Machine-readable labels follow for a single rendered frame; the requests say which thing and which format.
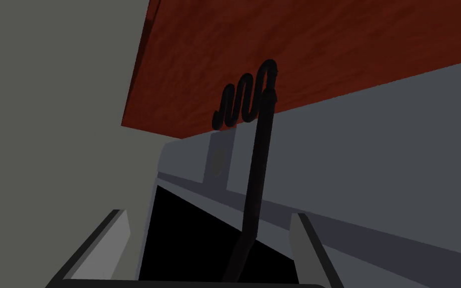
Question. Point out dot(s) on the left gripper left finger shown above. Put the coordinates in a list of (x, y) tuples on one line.
[(102, 252)]

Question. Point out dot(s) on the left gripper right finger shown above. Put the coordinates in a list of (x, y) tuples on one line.
[(306, 256)]

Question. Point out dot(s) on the grey appliance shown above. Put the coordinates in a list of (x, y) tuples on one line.
[(374, 140)]

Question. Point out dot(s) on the red-brown wooden cupboard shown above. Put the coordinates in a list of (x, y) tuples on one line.
[(294, 32)]

